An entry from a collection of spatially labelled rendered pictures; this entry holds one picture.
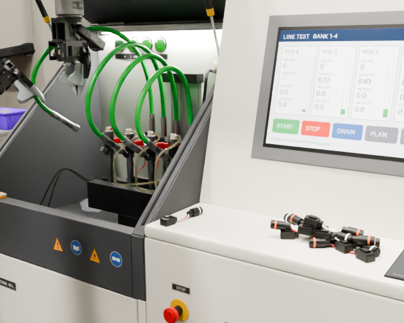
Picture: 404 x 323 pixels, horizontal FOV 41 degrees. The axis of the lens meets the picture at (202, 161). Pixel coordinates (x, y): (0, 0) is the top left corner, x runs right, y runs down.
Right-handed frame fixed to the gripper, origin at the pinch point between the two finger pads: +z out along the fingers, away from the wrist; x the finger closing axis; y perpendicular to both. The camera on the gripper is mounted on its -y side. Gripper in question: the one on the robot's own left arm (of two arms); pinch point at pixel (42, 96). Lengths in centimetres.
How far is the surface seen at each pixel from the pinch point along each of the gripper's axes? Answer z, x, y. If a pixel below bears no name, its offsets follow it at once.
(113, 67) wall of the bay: 8.6, -30.3, -28.7
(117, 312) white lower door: 50, 27, 31
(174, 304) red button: 54, 43, 21
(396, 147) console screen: 62, 67, -32
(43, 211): 21.1, 11.5, 24.2
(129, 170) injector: 32.1, 5.5, -0.1
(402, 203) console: 70, 68, -24
